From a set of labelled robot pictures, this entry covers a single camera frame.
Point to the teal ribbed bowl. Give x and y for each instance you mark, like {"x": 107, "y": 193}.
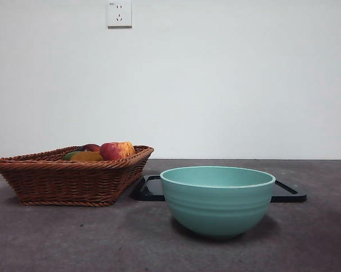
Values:
{"x": 215, "y": 209}

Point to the red yellow apple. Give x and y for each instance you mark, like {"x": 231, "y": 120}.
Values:
{"x": 116, "y": 150}

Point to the black rectangular tray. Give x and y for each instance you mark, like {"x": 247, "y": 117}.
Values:
{"x": 150, "y": 190}

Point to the dark red plum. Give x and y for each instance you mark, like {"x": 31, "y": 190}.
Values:
{"x": 89, "y": 148}

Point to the green oval fruit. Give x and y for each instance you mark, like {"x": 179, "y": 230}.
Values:
{"x": 67, "y": 156}

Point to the brown wicker basket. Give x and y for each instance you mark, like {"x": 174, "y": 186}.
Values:
{"x": 68, "y": 181}

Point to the white wall socket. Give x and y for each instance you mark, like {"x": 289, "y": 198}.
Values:
{"x": 119, "y": 14}

